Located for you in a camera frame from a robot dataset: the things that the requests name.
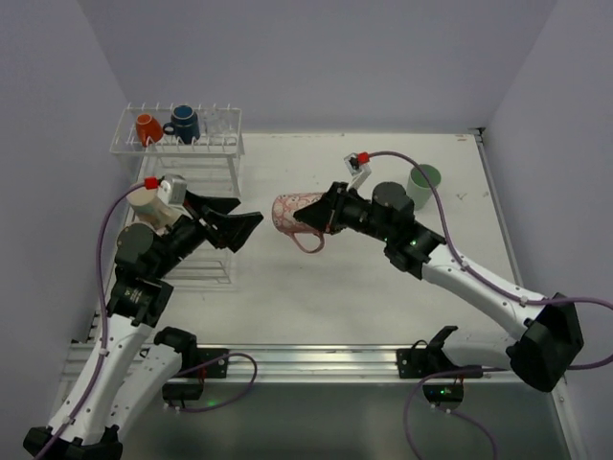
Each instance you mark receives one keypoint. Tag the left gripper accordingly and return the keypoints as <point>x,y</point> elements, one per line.
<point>205,225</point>

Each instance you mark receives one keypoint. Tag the dark blue mug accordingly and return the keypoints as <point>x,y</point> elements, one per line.
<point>183,124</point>

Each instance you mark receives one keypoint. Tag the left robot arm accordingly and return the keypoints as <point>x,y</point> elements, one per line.
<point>130,361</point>

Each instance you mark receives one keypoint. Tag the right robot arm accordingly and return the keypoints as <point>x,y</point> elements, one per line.
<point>541,336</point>

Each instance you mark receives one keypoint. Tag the pink patterned mug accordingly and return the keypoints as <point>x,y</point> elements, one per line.
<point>282,214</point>

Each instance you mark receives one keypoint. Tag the cream floral mug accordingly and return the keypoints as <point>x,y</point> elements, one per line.
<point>149,208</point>

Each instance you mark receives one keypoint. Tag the light green cup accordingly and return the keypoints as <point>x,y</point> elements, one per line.
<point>419,184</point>

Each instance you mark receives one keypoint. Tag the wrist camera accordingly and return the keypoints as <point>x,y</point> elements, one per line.
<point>172,190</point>
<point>358,165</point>

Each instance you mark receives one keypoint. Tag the clear plastic cup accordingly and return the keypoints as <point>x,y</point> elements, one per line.
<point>217,122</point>

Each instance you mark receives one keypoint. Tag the orange mug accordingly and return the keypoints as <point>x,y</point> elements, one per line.
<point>148,129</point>

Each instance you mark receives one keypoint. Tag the white wire dish rack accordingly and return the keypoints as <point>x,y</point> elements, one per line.
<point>211,167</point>

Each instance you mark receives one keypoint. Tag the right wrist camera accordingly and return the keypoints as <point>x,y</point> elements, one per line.
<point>358,165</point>

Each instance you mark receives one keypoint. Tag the aluminium mounting rail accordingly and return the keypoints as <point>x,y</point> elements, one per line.
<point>299,364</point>

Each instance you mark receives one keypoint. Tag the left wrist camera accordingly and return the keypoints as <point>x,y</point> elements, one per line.
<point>172,190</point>

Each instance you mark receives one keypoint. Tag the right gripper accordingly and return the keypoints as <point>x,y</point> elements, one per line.
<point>336,209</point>

